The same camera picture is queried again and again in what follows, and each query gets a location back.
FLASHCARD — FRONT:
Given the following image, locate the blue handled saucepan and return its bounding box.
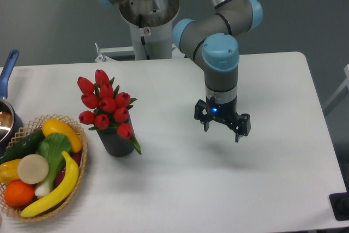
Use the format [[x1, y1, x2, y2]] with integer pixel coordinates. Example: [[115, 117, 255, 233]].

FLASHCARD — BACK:
[[1, 50, 23, 155]]

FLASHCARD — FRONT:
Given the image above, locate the orange fruit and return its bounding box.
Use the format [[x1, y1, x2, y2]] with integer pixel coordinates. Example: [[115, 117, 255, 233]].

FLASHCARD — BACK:
[[4, 180, 34, 207]]

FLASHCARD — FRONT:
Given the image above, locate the black device at table edge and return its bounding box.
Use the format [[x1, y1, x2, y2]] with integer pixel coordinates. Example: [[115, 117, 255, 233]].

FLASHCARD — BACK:
[[329, 192, 348, 221]]

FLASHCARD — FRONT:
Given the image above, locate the dark grey ribbed vase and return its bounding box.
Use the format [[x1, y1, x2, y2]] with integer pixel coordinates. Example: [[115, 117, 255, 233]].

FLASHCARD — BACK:
[[97, 128, 134, 157]]

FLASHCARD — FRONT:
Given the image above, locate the purple red vegetable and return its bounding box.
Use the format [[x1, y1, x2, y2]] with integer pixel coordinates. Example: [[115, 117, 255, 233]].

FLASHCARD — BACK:
[[55, 152, 81, 188]]

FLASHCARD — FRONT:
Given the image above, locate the green bok choy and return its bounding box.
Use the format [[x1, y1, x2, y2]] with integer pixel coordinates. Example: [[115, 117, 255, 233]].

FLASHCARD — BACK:
[[35, 133, 72, 198]]

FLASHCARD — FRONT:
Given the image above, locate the yellow bell pepper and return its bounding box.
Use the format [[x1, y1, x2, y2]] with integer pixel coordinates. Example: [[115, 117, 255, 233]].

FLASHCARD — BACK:
[[0, 159, 21, 184]]

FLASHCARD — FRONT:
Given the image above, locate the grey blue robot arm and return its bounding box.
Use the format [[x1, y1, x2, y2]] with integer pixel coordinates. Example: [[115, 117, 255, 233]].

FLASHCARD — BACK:
[[98, 0, 263, 139]]

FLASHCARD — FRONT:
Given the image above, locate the black cable on pedestal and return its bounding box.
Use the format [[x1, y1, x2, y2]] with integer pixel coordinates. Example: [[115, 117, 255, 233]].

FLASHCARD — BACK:
[[137, 14, 151, 60]]

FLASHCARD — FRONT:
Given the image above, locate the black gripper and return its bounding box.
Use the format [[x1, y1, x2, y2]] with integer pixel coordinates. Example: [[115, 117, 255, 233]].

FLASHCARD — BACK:
[[194, 89, 250, 142]]

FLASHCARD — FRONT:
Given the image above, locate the green cucumber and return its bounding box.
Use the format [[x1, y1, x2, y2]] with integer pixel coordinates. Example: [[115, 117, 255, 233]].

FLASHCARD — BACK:
[[1, 129, 45, 164]]

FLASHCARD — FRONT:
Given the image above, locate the white furniture frame right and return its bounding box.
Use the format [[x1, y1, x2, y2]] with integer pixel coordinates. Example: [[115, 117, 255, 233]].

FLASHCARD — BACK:
[[323, 64, 348, 116]]

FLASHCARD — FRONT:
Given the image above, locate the red tulip bouquet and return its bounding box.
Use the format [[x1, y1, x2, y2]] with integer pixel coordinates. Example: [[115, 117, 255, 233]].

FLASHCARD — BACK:
[[77, 69, 142, 154]]

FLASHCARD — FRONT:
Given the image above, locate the yellow banana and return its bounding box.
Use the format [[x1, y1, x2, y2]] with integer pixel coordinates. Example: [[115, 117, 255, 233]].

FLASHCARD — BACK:
[[20, 151, 79, 218]]

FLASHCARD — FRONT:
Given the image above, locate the woven wicker basket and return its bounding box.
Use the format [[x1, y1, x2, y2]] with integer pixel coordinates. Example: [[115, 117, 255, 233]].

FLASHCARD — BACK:
[[1, 114, 88, 223]]

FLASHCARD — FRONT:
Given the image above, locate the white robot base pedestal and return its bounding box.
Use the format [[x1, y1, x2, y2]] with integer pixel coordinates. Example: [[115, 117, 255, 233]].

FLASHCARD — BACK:
[[94, 0, 180, 63]]

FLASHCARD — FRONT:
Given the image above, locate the beige round disc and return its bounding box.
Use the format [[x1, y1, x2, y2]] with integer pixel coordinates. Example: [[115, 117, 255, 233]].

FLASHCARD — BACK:
[[17, 154, 49, 184]]

